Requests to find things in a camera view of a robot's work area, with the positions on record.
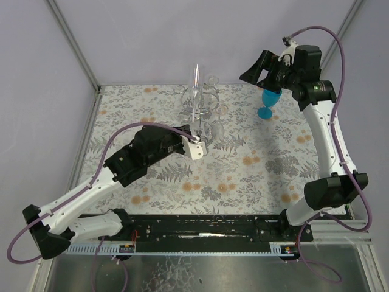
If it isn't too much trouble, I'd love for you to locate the blue plastic wine glass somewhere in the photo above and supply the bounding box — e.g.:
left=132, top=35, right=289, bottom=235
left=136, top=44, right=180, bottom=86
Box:
left=257, top=89, right=282, bottom=120

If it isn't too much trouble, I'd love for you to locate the clear wine glass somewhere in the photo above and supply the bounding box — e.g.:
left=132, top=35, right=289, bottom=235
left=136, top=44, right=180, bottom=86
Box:
left=205, top=74, right=219, bottom=86
left=213, top=102, right=229, bottom=141

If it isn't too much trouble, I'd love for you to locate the clear champagne flute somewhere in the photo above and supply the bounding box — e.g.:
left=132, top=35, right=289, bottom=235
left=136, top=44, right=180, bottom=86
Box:
left=188, top=63, right=202, bottom=137

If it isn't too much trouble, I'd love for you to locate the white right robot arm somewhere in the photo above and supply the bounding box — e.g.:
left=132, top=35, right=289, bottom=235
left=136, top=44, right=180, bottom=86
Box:
left=240, top=45, right=368, bottom=226

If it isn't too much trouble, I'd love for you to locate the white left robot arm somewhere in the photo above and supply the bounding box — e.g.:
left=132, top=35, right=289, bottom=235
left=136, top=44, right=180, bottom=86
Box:
left=22, top=122, right=206, bottom=260

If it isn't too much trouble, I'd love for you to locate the chrome wine glass rack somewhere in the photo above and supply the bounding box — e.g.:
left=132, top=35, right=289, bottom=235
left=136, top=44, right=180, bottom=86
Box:
left=180, top=83, right=220, bottom=147

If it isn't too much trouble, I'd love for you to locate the floral tablecloth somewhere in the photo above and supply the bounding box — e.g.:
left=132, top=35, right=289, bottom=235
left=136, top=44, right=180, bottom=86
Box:
left=74, top=83, right=350, bottom=216

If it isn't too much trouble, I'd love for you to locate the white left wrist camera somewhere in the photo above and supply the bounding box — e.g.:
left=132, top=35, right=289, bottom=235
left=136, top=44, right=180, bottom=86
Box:
left=181, top=136, right=207, bottom=161

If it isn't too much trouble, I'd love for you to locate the aluminium frame post right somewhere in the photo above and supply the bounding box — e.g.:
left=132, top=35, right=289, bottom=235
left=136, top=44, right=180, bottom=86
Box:
left=321, top=0, right=366, bottom=71

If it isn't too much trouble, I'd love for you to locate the aluminium frame post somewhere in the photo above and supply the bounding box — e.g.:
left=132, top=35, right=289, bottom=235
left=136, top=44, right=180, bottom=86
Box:
left=45, top=0, right=103, bottom=92
left=321, top=0, right=366, bottom=71

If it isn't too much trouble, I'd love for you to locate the aluminium frame post left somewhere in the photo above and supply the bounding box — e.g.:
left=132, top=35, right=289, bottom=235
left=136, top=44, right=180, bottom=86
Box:
left=45, top=0, right=103, bottom=92

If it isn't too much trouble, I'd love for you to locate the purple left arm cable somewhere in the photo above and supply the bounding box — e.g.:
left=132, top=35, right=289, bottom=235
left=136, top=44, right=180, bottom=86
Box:
left=6, top=123, right=198, bottom=292

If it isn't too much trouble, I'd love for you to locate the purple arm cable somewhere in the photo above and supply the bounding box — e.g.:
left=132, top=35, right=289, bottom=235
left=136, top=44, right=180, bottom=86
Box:
left=288, top=26, right=374, bottom=284
left=6, top=123, right=198, bottom=292

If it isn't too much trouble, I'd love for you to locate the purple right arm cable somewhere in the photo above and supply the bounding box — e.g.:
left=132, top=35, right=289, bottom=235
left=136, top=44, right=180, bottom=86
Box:
left=288, top=26, right=374, bottom=284

